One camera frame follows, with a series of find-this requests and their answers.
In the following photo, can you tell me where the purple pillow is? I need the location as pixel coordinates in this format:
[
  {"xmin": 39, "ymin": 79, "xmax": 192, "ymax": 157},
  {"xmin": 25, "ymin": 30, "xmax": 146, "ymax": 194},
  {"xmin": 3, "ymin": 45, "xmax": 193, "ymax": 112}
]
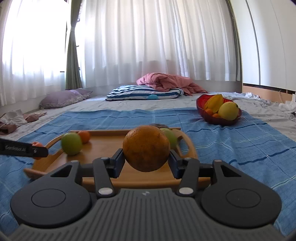
[{"xmin": 39, "ymin": 89, "xmax": 93, "ymax": 109}]

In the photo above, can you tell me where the pink quilt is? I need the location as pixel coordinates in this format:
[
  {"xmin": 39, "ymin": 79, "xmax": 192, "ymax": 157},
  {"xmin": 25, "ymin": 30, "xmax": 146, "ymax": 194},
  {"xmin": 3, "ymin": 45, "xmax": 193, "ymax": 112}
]
[{"xmin": 136, "ymin": 72, "xmax": 208, "ymax": 95}]

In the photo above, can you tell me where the large green apple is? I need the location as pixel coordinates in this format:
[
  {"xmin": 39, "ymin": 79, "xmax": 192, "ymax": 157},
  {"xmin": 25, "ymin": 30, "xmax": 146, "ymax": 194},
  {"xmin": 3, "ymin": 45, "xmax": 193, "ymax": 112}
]
[{"xmin": 160, "ymin": 128, "xmax": 178, "ymax": 151}]

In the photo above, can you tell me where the blue striped pillow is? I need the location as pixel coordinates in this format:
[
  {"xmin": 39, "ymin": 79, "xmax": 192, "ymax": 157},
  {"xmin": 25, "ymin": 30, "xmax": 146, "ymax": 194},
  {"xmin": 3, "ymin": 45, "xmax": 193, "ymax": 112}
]
[{"xmin": 106, "ymin": 85, "xmax": 184, "ymax": 101}]

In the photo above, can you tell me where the yellow pear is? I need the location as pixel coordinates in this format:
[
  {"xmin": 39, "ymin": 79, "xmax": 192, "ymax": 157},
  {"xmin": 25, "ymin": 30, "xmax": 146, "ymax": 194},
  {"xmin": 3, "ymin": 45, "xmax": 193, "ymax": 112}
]
[{"xmin": 218, "ymin": 101, "xmax": 239, "ymax": 121}]

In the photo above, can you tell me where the brown garment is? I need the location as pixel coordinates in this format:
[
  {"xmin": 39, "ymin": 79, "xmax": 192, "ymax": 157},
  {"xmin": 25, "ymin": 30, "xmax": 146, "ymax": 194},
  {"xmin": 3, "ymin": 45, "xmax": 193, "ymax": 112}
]
[{"xmin": 0, "ymin": 123, "xmax": 17, "ymax": 135}]

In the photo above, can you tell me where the wooden panel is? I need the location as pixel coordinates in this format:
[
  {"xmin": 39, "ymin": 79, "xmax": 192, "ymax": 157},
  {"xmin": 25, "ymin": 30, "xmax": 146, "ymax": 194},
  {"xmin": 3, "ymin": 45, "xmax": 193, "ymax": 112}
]
[{"xmin": 242, "ymin": 84, "xmax": 296, "ymax": 102}]

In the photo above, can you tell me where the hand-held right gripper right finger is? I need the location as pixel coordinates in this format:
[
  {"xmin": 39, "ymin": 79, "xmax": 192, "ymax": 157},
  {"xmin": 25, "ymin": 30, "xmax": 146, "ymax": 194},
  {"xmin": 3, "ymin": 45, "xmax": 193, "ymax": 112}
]
[{"xmin": 168, "ymin": 149, "xmax": 249, "ymax": 197}]

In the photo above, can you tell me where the small tangerine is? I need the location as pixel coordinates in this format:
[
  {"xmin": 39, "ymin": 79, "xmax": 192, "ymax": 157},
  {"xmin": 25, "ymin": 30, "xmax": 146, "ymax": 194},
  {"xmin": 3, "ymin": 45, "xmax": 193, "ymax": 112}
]
[
  {"xmin": 32, "ymin": 142, "xmax": 45, "ymax": 160},
  {"xmin": 77, "ymin": 130, "xmax": 91, "ymax": 143}
]

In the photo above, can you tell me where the blue checked blanket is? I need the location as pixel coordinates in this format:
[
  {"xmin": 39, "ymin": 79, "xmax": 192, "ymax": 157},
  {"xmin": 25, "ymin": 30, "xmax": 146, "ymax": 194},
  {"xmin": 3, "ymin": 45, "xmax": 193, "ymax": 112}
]
[{"xmin": 0, "ymin": 108, "xmax": 296, "ymax": 232}]

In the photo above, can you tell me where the small green apple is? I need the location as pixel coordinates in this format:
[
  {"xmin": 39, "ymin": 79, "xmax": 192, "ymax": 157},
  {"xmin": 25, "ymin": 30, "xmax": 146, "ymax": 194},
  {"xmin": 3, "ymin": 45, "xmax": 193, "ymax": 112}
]
[{"xmin": 61, "ymin": 133, "xmax": 83, "ymax": 156}]

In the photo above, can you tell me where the wooden tray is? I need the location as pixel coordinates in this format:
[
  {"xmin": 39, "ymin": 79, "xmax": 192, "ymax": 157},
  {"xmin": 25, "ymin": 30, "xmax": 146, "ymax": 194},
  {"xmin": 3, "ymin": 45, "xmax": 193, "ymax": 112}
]
[{"xmin": 24, "ymin": 128, "xmax": 211, "ymax": 194}]

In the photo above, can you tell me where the pale patterned bed sheet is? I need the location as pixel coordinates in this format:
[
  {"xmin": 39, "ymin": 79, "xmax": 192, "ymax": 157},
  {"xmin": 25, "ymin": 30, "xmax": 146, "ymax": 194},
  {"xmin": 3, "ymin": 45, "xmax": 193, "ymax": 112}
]
[{"xmin": 0, "ymin": 91, "xmax": 296, "ymax": 139}]

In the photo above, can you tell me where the white sheer curtain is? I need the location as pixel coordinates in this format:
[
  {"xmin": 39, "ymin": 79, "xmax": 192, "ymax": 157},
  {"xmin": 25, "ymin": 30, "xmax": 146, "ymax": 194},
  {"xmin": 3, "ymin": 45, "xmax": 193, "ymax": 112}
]
[
  {"xmin": 79, "ymin": 0, "xmax": 242, "ymax": 90},
  {"xmin": 0, "ymin": 0, "xmax": 70, "ymax": 107}
]

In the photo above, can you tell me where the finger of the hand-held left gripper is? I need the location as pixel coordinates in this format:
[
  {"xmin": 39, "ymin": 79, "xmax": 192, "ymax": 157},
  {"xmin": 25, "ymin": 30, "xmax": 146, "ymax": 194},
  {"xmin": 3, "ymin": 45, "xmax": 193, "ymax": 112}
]
[{"xmin": 31, "ymin": 144, "xmax": 49, "ymax": 158}]

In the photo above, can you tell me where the crumpled white cloth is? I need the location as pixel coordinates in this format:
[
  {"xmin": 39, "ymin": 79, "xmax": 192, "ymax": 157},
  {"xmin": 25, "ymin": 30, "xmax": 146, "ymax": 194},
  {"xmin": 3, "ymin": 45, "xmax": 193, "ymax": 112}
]
[{"xmin": 233, "ymin": 91, "xmax": 296, "ymax": 121}]

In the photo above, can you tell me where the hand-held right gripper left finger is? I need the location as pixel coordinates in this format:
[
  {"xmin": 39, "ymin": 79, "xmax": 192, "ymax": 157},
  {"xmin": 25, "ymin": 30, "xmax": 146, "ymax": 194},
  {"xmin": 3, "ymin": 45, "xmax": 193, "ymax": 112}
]
[{"xmin": 50, "ymin": 148, "xmax": 126, "ymax": 198}]

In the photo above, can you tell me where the large orange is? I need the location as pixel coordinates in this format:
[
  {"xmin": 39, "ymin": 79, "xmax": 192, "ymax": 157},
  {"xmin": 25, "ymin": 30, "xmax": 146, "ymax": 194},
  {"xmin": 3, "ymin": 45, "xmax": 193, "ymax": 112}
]
[{"xmin": 122, "ymin": 125, "xmax": 171, "ymax": 172}]

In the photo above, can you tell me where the red glass bowl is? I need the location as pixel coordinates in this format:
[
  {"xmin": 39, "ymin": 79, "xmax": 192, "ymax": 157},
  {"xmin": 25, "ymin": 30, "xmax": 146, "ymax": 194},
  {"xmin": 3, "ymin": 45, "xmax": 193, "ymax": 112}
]
[{"xmin": 196, "ymin": 94, "xmax": 242, "ymax": 126}]

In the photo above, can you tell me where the white wardrobe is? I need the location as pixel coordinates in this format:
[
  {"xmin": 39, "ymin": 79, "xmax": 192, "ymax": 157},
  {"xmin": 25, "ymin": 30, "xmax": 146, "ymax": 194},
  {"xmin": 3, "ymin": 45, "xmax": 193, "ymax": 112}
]
[{"xmin": 230, "ymin": 0, "xmax": 296, "ymax": 91}]

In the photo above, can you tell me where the green curtain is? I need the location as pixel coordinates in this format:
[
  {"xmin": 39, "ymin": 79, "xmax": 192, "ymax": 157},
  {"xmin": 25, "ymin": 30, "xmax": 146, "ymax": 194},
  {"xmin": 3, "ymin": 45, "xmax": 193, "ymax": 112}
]
[
  {"xmin": 65, "ymin": 0, "xmax": 83, "ymax": 90},
  {"xmin": 228, "ymin": 0, "xmax": 243, "ymax": 81}
]

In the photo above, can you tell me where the yellow starfruit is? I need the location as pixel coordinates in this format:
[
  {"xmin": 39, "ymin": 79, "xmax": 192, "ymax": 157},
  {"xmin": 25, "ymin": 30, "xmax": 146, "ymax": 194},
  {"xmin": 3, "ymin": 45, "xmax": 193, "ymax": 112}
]
[{"xmin": 204, "ymin": 94, "xmax": 224, "ymax": 112}]

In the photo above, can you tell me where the pink garment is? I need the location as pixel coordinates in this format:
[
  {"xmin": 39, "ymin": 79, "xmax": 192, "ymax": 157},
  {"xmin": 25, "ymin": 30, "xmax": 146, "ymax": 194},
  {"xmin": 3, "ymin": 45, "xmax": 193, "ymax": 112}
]
[{"xmin": 25, "ymin": 111, "xmax": 48, "ymax": 122}]

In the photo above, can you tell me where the white garment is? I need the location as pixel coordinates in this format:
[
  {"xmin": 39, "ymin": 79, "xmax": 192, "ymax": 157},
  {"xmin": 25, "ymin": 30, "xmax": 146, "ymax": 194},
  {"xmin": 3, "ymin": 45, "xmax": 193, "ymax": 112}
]
[{"xmin": 0, "ymin": 110, "xmax": 28, "ymax": 127}]

